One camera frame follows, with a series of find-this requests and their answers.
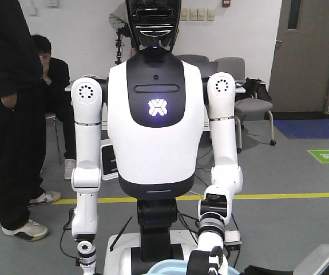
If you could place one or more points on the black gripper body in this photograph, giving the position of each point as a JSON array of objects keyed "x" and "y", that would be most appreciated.
[{"x": 317, "y": 262}]

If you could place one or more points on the blue plastic shopping basket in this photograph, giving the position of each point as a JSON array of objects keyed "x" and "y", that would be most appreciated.
[{"x": 181, "y": 267}]

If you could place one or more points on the blue floor mat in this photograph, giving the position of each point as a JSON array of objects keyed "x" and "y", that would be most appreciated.
[{"x": 304, "y": 129}]

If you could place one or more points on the grey office chair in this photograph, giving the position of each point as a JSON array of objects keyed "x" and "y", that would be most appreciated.
[{"x": 254, "y": 100}]

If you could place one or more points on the grey door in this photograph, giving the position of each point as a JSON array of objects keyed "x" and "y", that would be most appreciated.
[{"x": 300, "y": 71}]

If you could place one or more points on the white humanoid robot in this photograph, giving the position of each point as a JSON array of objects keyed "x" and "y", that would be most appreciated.
[{"x": 157, "y": 105}]

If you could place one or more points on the seated person in black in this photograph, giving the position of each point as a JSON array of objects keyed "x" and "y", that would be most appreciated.
[{"x": 55, "y": 79}]

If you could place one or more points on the standing person in black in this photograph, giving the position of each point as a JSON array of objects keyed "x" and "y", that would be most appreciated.
[{"x": 22, "y": 127}]

